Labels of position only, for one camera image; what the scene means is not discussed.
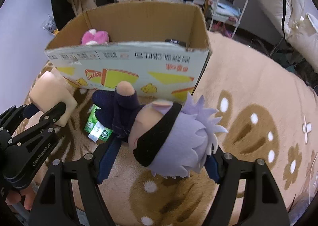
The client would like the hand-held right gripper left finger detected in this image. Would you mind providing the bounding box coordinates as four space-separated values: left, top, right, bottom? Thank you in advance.
28 139 122 226

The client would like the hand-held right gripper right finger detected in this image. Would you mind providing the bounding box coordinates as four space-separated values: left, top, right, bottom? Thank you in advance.
205 152 291 226

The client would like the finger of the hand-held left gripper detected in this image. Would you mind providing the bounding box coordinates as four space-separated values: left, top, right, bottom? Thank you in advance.
0 103 44 132
9 102 67 147

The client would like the pink roll cake plush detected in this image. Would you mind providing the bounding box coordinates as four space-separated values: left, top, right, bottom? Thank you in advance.
28 71 78 127

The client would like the purple-haired plush doll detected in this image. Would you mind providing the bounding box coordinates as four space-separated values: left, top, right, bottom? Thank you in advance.
91 81 228 179

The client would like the pink plush toy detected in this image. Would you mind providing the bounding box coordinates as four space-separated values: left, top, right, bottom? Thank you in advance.
81 29 109 45

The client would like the printed cardboard box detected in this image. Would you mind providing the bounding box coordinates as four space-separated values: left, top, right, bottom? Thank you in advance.
44 1 212 103

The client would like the person's left hand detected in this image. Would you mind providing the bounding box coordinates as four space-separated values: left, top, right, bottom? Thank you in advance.
5 186 36 211

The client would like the green tissue packet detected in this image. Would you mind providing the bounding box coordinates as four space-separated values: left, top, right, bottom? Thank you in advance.
84 104 115 143

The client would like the plastic bag of toys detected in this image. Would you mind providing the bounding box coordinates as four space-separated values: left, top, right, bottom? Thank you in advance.
41 14 60 35

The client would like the beige brown printed blanket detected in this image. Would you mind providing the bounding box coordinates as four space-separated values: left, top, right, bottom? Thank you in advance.
15 31 318 226

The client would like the black hanging garment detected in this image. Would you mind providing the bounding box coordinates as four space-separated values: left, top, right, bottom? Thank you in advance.
50 0 75 31

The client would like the light blue cloth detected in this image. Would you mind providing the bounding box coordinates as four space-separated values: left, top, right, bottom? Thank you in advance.
216 3 241 18

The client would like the white trolley cart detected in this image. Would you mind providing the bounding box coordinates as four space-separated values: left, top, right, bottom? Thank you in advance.
207 0 251 39

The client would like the white folded bedding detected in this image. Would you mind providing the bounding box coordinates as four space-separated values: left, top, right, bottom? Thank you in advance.
252 0 318 65

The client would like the black strap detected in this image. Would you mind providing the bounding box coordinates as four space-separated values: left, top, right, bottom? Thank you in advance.
165 39 187 46

